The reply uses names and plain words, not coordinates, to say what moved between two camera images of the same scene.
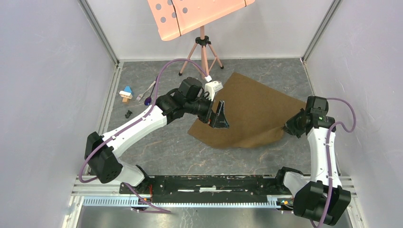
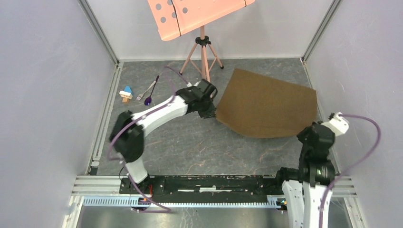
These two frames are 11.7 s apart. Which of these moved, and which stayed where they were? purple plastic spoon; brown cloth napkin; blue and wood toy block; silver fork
Moved: brown cloth napkin
Stayed: purple plastic spoon; silver fork; blue and wood toy block
